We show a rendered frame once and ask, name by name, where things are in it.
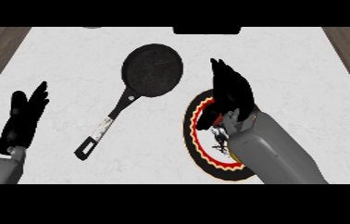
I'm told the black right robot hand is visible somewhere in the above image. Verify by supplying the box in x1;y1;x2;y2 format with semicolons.
195;57;257;131

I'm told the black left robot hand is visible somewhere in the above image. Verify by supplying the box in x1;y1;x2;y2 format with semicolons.
0;81;50;156

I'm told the black frying pan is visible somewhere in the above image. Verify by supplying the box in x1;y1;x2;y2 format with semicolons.
73;43;186;162

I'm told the black red patterned plate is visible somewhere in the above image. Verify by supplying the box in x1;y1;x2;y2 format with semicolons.
182;88;257;182

